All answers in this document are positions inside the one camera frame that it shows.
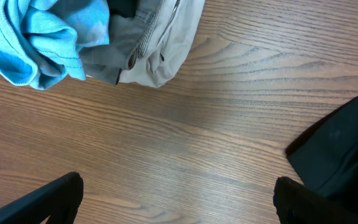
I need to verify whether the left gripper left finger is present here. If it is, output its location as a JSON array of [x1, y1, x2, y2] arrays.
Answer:
[[0, 172, 84, 224]]

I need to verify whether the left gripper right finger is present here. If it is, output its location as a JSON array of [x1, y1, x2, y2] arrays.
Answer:
[[273, 177, 358, 224]]

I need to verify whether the black t-shirt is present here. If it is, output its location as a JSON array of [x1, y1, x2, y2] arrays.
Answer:
[[285, 96, 358, 214]]

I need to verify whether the light blue printed t-shirt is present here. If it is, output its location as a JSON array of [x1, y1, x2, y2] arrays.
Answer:
[[0, 0, 109, 90]]

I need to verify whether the folded beige garment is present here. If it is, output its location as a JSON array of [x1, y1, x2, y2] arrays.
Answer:
[[118, 0, 204, 88]]

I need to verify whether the folded black garment in pile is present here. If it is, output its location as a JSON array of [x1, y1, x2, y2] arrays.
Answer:
[[106, 0, 139, 18]]

